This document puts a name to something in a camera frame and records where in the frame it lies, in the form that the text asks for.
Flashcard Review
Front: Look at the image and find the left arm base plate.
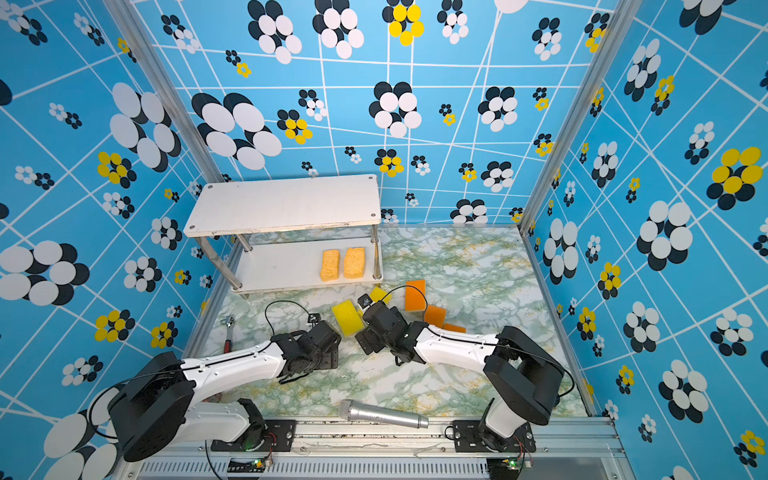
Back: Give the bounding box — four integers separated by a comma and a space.
209, 419, 297, 453

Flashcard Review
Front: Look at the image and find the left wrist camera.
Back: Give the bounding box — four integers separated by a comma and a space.
307, 313, 321, 327

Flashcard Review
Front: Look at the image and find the orange sponge back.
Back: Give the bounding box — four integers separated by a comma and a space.
405, 280, 427, 312

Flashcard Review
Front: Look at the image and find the tan porous sponge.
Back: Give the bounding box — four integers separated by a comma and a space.
320, 249, 340, 282
343, 247, 366, 279

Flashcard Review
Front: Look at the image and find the red handled wrench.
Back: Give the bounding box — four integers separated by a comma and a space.
222, 316, 235, 353

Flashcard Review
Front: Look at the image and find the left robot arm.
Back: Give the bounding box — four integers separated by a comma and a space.
107, 321, 341, 462

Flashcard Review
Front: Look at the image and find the green circuit board left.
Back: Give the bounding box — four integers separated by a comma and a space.
227, 458, 273, 474

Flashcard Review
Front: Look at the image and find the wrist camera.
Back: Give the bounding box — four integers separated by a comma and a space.
357, 294, 374, 310
307, 313, 321, 327

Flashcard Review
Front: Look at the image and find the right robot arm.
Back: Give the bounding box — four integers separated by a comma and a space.
356, 295, 568, 452

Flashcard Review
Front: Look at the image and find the circuit board right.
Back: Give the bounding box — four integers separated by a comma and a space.
486, 458, 525, 478

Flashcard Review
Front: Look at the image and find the orange sponge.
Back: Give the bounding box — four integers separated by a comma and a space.
405, 280, 427, 312
441, 323, 467, 333
423, 305, 447, 328

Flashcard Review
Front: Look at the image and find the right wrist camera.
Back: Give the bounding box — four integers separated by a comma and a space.
357, 294, 374, 310

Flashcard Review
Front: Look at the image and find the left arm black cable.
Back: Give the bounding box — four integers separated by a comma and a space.
264, 299, 313, 340

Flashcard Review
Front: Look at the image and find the white two-tier shelf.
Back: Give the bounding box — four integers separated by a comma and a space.
183, 174, 384, 294

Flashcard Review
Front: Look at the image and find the orange sponge front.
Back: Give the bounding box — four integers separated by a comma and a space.
441, 323, 467, 333

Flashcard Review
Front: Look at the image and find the orange sponge middle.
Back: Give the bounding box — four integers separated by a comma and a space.
423, 305, 447, 328

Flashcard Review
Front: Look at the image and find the yellow sponge back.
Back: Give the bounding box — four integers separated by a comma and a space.
370, 286, 391, 304

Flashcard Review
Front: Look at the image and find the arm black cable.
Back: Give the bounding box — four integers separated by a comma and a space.
380, 284, 431, 313
264, 299, 313, 340

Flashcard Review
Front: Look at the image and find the aluminium front rail frame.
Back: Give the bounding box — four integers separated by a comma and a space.
113, 417, 637, 479

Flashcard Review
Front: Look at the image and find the yellow sponge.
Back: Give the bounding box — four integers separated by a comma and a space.
332, 300, 364, 337
370, 286, 391, 304

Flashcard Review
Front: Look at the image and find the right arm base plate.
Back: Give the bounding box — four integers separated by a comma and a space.
449, 420, 537, 455

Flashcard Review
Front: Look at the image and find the silver microphone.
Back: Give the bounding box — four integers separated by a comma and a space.
339, 399, 429, 429

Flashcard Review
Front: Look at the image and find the yellow sponge middle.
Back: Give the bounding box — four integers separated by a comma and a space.
332, 300, 364, 337

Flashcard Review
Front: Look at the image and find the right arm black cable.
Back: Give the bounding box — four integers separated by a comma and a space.
380, 284, 431, 313

